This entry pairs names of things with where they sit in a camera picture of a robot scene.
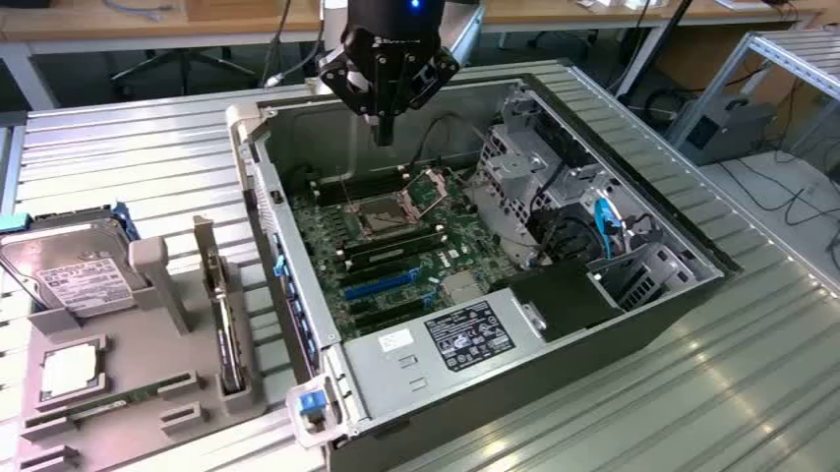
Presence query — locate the light blue cable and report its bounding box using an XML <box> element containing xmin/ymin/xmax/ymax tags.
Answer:
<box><xmin>103</xmin><ymin>0</ymin><xmax>177</xmax><ymax>22</ymax></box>

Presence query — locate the perforated metal disk bay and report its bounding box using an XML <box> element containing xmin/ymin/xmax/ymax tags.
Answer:
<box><xmin>587</xmin><ymin>243</ymin><xmax>717</xmax><ymax>314</ymax></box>

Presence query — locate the silver CPU chip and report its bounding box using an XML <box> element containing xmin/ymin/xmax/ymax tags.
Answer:
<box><xmin>39</xmin><ymin>343</ymin><xmax>104</xmax><ymax>394</ymax></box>

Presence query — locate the hanging grey cable with plug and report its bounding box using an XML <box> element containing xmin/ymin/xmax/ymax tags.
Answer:
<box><xmin>262</xmin><ymin>0</ymin><xmax>294</xmax><ymax>90</ymax></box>

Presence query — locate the long wooden desk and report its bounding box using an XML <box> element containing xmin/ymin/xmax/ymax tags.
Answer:
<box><xmin>482</xmin><ymin>0</ymin><xmax>822</xmax><ymax>99</ymax></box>

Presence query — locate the CPU socket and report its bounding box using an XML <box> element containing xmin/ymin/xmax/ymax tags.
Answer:
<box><xmin>350</xmin><ymin>196</ymin><xmax>413</xmax><ymax>242</ymax></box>

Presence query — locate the thin black wire loop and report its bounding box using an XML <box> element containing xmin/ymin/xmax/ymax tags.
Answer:
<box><xmin>410</xmin><ymin>111</ymin><xmax>492</xmax><ymax>173</ymax></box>

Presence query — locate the aluminium frame table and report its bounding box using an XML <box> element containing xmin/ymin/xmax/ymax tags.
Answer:
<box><xmin>668</xmin><ymin>29</ymin><xmax>840</xmax><ymax>163</ymax></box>

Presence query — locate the graphics card with metal bracket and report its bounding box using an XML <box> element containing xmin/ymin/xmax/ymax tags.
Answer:
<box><xmin>191</xmin><ymin>214</ymin><xmax>255</xmax><ymax>395</ymax></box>

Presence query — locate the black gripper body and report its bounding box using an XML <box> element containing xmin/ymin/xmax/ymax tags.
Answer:
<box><xmin>342</xmin><ymin>0</ymin><xmax>445</xmax><ymax>71</ymax></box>

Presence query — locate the black plastic cover block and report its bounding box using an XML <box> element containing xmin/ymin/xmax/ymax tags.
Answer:
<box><xmin>489</xmin><ymin>258</ymin><xmax>625</xmax><ymax>343</ymax></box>

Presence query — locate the grey box device with handle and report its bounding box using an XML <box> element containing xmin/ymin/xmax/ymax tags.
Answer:
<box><xmin>681</xmin><ymin>95</ymin><xmax>780</xmax><ymax>166</ymax></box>

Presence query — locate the open PC case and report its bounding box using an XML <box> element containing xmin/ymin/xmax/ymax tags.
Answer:
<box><xmin>225</xmin><ymin>72</ymin><xmax>743</xmax><ymax>472</ymax></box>

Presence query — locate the black expansion slot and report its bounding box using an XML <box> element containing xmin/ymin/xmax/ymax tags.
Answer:
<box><xmin>338</xmin><ymin>263</ymin><xmax>421</xmax><ymax>287</ymax></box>
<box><xmin>357</xmin><ymin>309</ymin><xmax>428</xmax><ymax>331</ymax></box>
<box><xmin>346</xmin><ymin>297</ymin><xmax>422</xmax><ymax>320</ymax></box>

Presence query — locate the wooden desk with white legs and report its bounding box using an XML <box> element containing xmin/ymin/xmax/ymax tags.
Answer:
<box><xmin>0</xmin><ymin>0</ymin><xmax>485</xmax><ymax>112</ymax></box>

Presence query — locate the grey power supply unit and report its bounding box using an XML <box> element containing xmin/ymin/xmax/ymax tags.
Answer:
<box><xmin>341</xmin><ymin>287</ymin><xmax>546</xmax><ymax>424</ymax></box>

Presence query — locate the blue disk wire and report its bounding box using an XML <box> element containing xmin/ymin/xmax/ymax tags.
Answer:
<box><xmin>592</xmin><ymin>196</ymin><xmax>625</xmax><ymax>260</ymax></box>

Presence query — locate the blue plastic disk caddy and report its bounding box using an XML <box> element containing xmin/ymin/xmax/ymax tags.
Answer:
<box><xmin>0</xmin><ymin>200</ymin><xmax>143</xmax><ymax>243</ymax></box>

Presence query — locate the metal drive cage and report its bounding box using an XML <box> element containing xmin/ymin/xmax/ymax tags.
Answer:
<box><xmin>477</xmin><ymin>83</ymin><xmax>616</xmax><ymax>257</ymax></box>

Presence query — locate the silver hard disk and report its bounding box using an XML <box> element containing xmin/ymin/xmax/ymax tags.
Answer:
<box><xmin>0</xmin><ymin>215</ymin><xmax>150</xmax><ymax>319</ymax></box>

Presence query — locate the green loose RAM stick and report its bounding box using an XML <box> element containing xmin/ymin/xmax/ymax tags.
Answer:
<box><xmin>30</xmin><ymin>381</ymin><xmax>166</xmax><ymax>427</ymax></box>

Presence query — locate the blue expansion slot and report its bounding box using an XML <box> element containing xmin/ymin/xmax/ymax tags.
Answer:
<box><xmin>342</xmin><ymin>272</ymin><xmax>422</xmax><ymax>301</ymax></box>

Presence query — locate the green motherboard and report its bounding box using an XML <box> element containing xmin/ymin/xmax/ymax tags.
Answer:
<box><xmin>287</xmin><ymin>161</ymin><xmax>520</xmax><ymax>340</ymax></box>

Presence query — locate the black power wire bundle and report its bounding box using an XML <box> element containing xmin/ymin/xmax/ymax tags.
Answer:
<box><xmin>528</xmin><ymin>204</ymin><xmax>609</xmax><ymax>269</ymax></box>

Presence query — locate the silver chipset heatsink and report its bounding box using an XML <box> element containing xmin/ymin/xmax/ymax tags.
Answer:
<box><xmin>440</xmin><ymin>273</ymin><xmax>489</xmax><ymax>305</ymax></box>

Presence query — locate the blue case latch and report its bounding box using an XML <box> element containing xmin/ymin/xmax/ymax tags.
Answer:
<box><xmin>295</xmin><ymin>390</ymin><xmax>329</xmax><ymax>419</ymax></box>

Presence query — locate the grey parts rack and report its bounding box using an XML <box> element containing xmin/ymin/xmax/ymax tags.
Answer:
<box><xmin>14</xmin><ymin>234</ymin><xmax>271</xmax><ymax>472</ymax></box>

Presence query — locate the black office chair base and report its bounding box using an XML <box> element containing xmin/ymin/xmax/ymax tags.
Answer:
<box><xmin>108</xmin><ymin>46</ymin><xmax>258</xmax><ymax>97</ymax></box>

